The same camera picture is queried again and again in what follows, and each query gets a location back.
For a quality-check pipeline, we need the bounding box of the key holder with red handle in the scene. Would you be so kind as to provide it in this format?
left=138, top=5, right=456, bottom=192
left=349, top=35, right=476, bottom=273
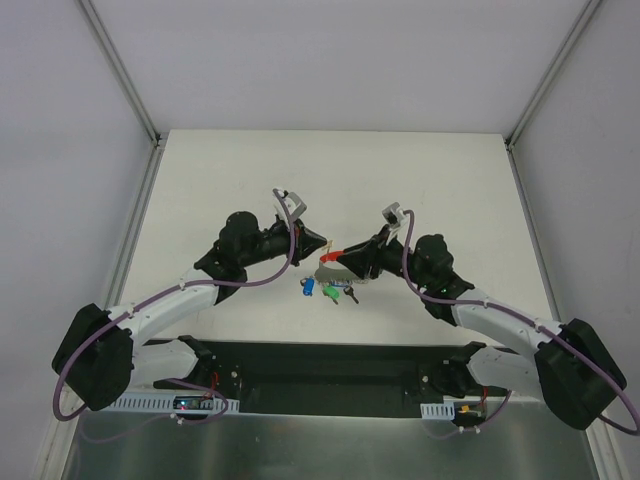
left=313, top=251, right=369, bottom=285

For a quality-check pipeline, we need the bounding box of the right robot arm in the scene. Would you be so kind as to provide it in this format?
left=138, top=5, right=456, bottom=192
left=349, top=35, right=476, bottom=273
left=336, top=227, right=627, bottom=430

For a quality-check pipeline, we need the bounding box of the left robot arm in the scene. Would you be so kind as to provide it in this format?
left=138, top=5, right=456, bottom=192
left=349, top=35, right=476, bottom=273
left=52, top=211, right=327, bottom=420

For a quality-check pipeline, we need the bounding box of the plain silver key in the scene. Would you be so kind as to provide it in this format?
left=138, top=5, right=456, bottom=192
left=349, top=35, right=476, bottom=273
left=343, top=285, right=359, bottom=304

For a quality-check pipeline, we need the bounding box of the blue tagged key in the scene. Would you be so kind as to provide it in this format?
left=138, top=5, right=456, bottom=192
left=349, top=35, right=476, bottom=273
left=300, top=277, right=315, bottom=297

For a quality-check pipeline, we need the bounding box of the green tagged key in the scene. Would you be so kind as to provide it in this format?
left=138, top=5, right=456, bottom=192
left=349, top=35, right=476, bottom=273
left=322, top=285, right=340, bottom=305

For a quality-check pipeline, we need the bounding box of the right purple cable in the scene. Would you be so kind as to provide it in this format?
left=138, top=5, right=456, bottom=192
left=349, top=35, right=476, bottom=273
left=399, top=208, right=640, bottom=439

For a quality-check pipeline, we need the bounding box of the purple cable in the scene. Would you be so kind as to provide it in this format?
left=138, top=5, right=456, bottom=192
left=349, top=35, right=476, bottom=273
left=399, top=208, right=640, bottom=439
left=52, top=187, right=301, bottom=444

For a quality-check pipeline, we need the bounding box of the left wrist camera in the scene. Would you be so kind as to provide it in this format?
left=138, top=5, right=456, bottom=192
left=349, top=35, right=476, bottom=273
left=277, top=190, right=307, bottom=221

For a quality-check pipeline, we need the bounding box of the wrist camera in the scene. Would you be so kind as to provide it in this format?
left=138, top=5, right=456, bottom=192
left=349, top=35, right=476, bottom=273
left=277, top=190, right=307, bottom=221
left=382, top=202, right=406, bottom=237

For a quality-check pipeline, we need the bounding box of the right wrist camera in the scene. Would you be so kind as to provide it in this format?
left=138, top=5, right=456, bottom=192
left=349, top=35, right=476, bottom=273
left=382, top=202, right=406, bottom=237

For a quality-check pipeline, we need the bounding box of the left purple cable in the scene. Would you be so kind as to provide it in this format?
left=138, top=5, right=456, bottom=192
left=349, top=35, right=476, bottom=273
left=52, top=187, right=301, bottom=444

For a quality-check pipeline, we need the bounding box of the right aluminium rail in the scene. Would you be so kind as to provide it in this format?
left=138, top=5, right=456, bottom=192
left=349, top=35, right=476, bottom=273
left=506, top=147, right=561, bottom=320

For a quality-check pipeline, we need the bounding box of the aluminium rail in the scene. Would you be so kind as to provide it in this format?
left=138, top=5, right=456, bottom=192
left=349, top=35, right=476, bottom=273
left=506, top=147, right=561, bottom=320
left=64, top=142, right=169, bottom=386

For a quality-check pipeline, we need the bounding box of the right white cable duct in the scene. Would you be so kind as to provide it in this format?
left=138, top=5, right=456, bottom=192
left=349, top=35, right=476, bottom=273
left=420, top=401, right=456, bottom=421

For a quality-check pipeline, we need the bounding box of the white cable duct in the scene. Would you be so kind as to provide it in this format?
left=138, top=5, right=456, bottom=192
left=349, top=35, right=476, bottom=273
left=105, top=393, right=240, bottom=416
left=420, top=401, right=456, bottom=421

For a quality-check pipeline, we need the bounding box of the left aluminium rail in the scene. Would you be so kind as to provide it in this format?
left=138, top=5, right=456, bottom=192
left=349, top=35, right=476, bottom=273
left=64, top=142, right=169, bottom=386

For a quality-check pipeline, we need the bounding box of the left aluminium frame post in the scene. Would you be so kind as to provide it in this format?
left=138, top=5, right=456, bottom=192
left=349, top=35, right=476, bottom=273
left=75, top=0, right=163, bottom=146

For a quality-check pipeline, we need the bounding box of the aluminium frame post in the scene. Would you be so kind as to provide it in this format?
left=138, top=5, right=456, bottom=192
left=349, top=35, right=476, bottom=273
left=505, top=0, right=605, bottom=152
left=75, top=0, right=163, bottom=146

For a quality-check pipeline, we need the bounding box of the left white cable duct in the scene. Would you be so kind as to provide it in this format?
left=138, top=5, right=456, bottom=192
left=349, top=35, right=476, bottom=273
left=105, top=393, right=240, bottom=416

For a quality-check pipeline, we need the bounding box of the right aluminium frame post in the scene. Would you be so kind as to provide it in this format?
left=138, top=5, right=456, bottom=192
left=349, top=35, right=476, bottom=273
left=505, top=0, right=605, bottom=152

